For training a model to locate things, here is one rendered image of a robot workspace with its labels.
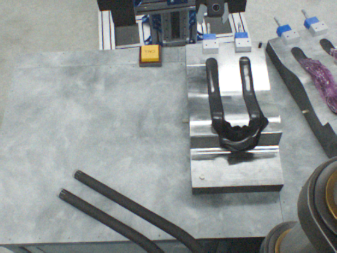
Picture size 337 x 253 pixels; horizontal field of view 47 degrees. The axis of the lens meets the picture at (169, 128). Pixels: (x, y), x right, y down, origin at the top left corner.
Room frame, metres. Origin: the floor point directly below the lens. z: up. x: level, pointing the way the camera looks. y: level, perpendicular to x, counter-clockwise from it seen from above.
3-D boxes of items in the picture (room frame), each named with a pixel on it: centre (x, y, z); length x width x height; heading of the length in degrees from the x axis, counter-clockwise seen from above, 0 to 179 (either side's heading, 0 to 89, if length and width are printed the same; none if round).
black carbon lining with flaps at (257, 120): (0.64, -0.21, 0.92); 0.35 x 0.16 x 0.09; 177
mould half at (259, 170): (0.63, -0.19, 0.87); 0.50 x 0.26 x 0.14; 177
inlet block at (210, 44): (0.90, -0.16, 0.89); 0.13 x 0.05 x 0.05; 177
